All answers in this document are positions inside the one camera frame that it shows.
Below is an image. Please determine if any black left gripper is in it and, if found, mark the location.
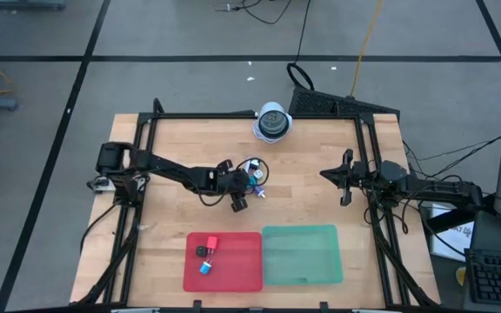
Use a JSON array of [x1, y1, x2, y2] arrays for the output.
[[216, 158, 258, 214]]

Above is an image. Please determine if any open laptop black keyboard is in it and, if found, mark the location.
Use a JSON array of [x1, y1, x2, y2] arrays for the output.
[[463, 210, 501, 312]]

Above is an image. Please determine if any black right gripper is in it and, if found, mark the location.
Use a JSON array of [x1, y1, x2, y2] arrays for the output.
[[319, 149, 367, 208]]

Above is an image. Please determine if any white cylindrical spotlight lamp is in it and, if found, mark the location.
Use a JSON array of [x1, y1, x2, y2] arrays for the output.
[[257, 101, 294, 141]]

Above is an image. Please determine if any red translucent plastic bin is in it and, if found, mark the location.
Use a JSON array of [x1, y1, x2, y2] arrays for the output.
[[183, 231, 264, 294]]

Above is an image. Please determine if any black aluminium table frame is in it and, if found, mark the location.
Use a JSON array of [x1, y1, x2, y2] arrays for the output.
[[70, 97, 441, 310]]

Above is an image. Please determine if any green translucent plastic bin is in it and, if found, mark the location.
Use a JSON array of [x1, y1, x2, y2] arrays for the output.
[[261, 223, 345, 287]]

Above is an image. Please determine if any black perforated metal box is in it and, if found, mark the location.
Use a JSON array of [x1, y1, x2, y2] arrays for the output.
[[288, 85, 402, 117]]

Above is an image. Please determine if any white paper sheet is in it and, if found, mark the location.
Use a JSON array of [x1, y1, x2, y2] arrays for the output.
[[431, 203, 476, 263]]

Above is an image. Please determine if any yellow cable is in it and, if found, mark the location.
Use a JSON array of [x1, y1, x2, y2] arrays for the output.
[[349, 0, 384, 99]]

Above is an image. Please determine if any black looped floor cable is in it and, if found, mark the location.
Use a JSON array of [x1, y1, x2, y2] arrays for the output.
[[285, 0, 317, 91]]

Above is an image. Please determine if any black stand bar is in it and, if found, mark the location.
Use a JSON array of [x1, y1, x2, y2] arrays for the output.
[[426, 194, 498, 235]]

